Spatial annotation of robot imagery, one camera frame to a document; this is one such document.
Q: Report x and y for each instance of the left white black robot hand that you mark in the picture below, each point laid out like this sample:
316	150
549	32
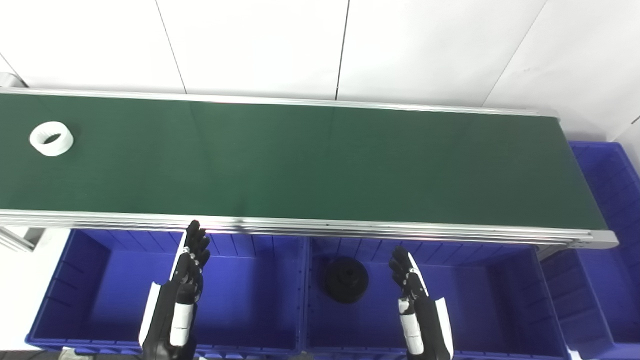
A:
175	305

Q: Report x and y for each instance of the blue plastic bin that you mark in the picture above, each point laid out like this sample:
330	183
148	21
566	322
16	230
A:
100	300
475	310
605	280

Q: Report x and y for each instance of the green conveyor belt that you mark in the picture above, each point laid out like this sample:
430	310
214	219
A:
350	228
300	160

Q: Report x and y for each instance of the black round disc part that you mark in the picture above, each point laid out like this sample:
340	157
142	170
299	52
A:
346	280

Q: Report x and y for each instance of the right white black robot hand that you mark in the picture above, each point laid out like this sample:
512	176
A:
425	325

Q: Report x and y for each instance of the aluminium conveyor support leg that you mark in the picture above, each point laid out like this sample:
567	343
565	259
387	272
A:
20	239

